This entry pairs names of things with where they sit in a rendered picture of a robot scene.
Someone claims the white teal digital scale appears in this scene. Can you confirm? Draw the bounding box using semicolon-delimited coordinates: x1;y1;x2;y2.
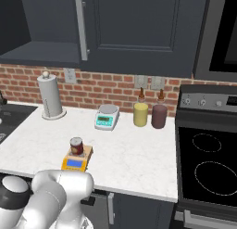
94;104;120;132

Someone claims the red canned food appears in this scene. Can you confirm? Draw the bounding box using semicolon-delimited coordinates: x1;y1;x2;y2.
69;136;85;157

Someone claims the orange digital scale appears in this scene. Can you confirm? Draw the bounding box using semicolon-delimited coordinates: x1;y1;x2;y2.
60;145;94;172

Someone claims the dark base cabinet door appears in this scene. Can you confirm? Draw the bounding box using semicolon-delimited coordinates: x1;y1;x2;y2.
107;192;176;229

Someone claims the yellow bottle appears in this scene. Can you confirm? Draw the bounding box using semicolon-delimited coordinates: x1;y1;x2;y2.
132;87;149;128

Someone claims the dark red bottle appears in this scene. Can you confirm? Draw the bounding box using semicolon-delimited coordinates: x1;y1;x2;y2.
151;88;168;130

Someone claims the white paper towel roll holder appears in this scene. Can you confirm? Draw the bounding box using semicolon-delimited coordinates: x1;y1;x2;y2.
36;70;68;121

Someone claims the black stove with hob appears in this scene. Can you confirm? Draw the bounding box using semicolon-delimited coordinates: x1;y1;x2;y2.
173;83;237;229

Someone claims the dark sink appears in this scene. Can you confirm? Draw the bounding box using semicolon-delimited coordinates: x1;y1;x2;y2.
0;102;39;145

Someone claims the dark tap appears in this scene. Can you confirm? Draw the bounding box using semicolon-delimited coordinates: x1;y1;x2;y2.
0;90;8;108

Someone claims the black microwave oven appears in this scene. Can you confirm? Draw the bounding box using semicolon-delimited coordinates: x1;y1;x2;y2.
192;0;237;84

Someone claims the grey wall outlet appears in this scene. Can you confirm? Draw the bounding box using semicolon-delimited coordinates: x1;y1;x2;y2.
63;68;77;84
134;74;149;90
150;76;166;91

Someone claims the dark wall cabinet door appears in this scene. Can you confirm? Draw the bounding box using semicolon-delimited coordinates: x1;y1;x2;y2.
71;0;211;80

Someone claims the grey cabinet door handle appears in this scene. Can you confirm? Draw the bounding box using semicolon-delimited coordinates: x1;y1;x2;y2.
74;0;91;62

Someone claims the grey base cabinet handle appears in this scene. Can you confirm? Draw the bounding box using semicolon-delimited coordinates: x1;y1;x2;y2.
106;192;116;226

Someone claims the open dark wall cabinet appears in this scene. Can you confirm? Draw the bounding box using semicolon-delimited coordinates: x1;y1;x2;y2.
0;0;81;69

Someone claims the grey oven door handle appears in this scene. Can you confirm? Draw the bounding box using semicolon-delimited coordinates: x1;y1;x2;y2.
182;209;237;229

